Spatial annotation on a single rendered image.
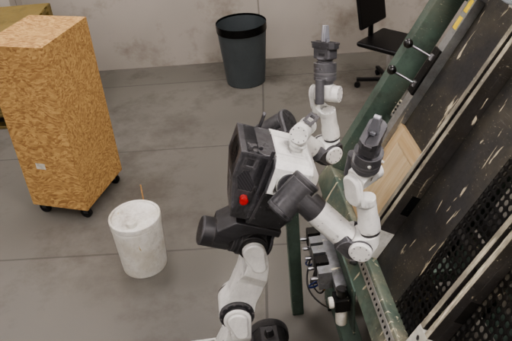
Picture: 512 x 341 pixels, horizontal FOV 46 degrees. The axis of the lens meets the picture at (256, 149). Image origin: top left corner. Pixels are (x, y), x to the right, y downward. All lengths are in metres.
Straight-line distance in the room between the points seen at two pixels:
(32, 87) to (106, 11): 2.47
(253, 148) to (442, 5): 1.03
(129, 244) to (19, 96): 1.13
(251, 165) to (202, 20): 4.11
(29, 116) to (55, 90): 0.29
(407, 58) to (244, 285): 1.15
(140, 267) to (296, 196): 1.87
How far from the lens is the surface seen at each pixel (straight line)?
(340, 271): 2.53
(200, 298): 3.52
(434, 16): 2.63
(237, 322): 2.53
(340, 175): 2.80
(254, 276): 2.39
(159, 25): 6.13
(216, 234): 2.27
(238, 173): 2.06
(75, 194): 4.16
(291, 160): 2.07
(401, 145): 2.44
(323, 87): 2.33
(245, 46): 5.41
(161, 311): 3.50
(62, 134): 3.91
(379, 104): 2.72
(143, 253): 3.58
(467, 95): 2.14
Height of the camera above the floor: 2.49
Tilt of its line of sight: 32 degrees down
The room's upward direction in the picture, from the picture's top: 5 degrees counter-clockwise
